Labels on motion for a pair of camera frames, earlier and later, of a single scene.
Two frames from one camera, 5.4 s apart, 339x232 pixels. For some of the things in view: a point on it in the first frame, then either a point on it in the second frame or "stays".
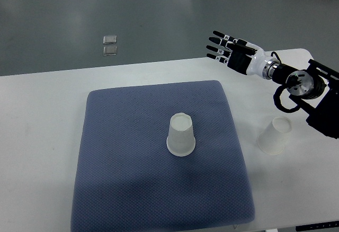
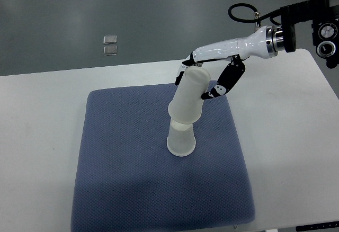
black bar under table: [317, 225] stays
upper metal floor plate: [109, 39] stays
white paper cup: [273, 138] -> [187, 105]
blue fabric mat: [127, 180] stays
